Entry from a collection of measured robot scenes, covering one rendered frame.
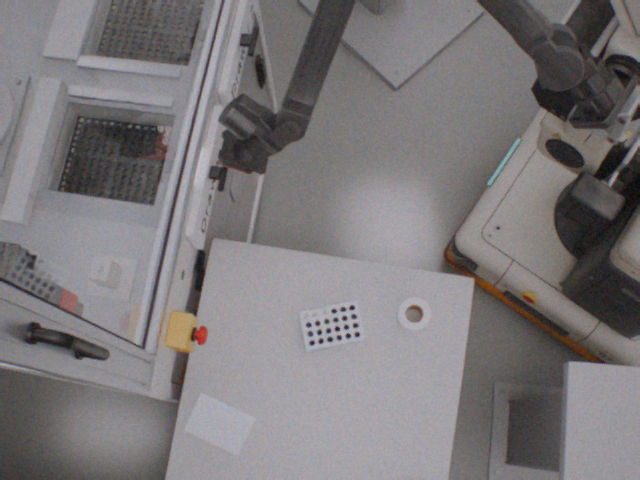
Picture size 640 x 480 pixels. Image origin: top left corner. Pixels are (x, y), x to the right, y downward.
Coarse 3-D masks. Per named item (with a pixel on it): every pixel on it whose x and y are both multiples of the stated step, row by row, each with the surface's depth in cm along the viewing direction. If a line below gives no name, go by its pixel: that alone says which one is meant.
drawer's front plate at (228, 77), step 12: (240, 0) 162; (252, 0) 167; (240, 12) 161; (252, 12) 169; (240, 24) 160; (252, 24) 172; (240, 36) 161; (228, 48) 159; (240, 48) 163; (228, 60) 158; (240, 60) 166; (228, 72) 157; (240, 72) 168; (228, 84) 158; (228, 96) 160
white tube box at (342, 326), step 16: (336, 304) 157; (352, 304) 157; (304, 320) 156; (320, 320) 156; (336, 320) 160; (352, 320) 156; (304, 336) 155; (320, 336) 155; (336, 336) 156; (352, 336) 155
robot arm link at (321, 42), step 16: (320, 0) 119; (336, 0) 118; (352, 0) 118; (320, 16) 120; (336, 16) 120; (320, 32) 122; (336, 32) 122; (304, 48) 125; (320, 48) 124; (336, 48) 125; (304, 64) 126; (320, 64) 126; (304, 80) 128; (320, 80) 128; (288, 96) 130; (304, 96) 130; (288, 112) 132; (304, 112) 132; (304, 128) 134
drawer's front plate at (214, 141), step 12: (216, 108) 155; (216, 120) 154; (216, 132) 154; (216, 144) 156; (204, 156) 153; (216, 156) 158; (204, 168) 152; (204, 180) 151; (216, 180) 162; (204, 192) 152; (192, 204) 150; (204, 204) 154; (192, 216) 149; (204, 216) 156; (192, 228) 149; (204, 228) 157; (192, 240) 152; (204, 240) 159
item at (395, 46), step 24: (312, 0) 263; (360, 0) 259; (384, 0) 253; (408, 0) 261; (432, 0) 261; (456, 0) 261; (360, 24) 259; (384, 24) 258; (408, 24) 258; (432, 24) 258; (456, 24) 258; (360, 48) 257; (384, 48) 256; (408, 48) 256; (432, 48) 256; (384, 72) 255; (408, 72) 254
